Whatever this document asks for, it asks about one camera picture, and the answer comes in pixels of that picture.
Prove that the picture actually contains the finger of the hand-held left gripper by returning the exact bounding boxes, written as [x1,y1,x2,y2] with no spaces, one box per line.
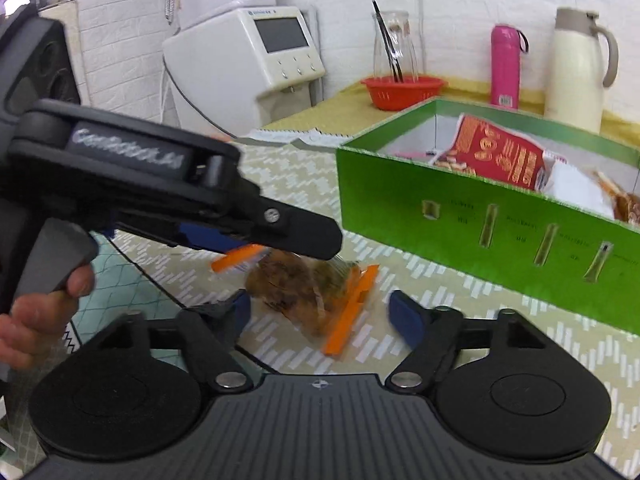
[114,214,252,253]
[220,180,344,262]

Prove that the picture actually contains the clear brown snack packet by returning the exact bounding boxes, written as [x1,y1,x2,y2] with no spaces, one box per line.
[210,244,381,358]

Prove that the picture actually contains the person's left hand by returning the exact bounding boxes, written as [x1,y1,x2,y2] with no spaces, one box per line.
[0,263,97,370]

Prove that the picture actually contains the white snack packet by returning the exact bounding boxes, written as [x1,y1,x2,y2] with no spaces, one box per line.
[542,152,618,218]

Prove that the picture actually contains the patterned quilted tablecloth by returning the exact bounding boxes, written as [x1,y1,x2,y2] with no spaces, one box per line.
[65,130,640,461]

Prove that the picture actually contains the pink thermos bottle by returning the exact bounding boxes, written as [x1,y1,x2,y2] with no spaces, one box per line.
[490,23,529,110]

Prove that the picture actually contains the green cardboard box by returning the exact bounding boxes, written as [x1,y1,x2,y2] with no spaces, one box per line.
[336,98,640,336]

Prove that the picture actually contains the red mixed nut packet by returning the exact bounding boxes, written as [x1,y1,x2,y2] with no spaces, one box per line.
[430,113,548,191]

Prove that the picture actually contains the red plastic basket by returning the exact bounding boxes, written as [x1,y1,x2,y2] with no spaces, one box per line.
[360,76,447,112]

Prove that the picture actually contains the cream thermal jug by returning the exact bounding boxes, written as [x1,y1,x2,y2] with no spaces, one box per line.
[544,7,620,135]

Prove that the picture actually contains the white water dispenser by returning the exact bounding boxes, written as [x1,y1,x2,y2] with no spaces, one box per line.
[161,6,327,138]

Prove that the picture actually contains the thin white wall conduit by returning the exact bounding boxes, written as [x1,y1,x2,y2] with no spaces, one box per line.
[411,0,426,76]

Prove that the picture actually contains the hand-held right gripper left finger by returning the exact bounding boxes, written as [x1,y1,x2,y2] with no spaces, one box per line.
[87,290,253,394]

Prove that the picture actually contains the black straws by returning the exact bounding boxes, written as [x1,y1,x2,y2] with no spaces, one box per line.
[371,0,405,82]

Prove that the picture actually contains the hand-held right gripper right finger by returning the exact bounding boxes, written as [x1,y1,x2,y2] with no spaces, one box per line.
[386,290,554,394]

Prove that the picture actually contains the yellow cloth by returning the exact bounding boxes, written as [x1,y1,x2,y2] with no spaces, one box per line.
[262,77,640,148]

